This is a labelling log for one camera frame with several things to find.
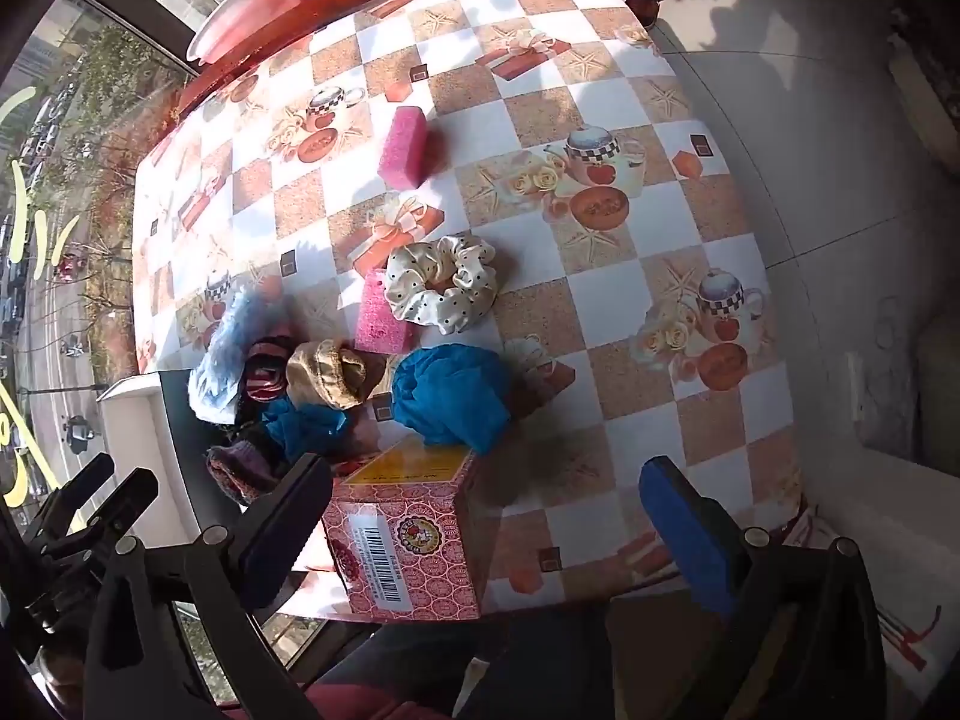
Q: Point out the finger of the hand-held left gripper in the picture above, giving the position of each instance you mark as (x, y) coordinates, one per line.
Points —
(79, 484)
(124, 502)

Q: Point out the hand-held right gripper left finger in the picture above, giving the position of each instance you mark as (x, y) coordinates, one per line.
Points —
(281, 532)

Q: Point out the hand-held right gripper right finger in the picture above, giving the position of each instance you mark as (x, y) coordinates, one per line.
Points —
(686, 532)

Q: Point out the grey box with white inside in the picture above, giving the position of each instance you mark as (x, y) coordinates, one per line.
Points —
(180, 450)

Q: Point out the dark striped knit scrunchie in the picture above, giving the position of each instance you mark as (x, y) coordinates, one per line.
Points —
(262, 379)

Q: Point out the tan knit scrunchie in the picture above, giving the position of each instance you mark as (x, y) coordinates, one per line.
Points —
(330, 371)

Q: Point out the blue plastic shoe cover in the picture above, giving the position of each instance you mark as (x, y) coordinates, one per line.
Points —
(450, 394)
(300, 427)

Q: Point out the pink foam sponge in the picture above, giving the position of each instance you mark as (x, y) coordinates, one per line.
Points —
(405, 146)
(379, 326)

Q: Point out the cream polka-dot scrunchie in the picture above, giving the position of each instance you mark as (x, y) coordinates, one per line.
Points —
(465, 270)

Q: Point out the red patterned cardboard box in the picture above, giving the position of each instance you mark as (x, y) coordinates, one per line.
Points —
(420, 540)

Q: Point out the light blue fuzzy cloth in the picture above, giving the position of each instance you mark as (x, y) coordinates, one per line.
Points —
(221, 360)

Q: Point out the white cloth with red print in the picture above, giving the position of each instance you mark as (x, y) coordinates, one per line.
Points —
(862, 615)

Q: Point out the checkered printed tablecloth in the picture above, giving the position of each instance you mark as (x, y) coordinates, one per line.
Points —
(525, 127)

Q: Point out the pink plastic lid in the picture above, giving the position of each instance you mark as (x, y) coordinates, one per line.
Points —
(240, 11)

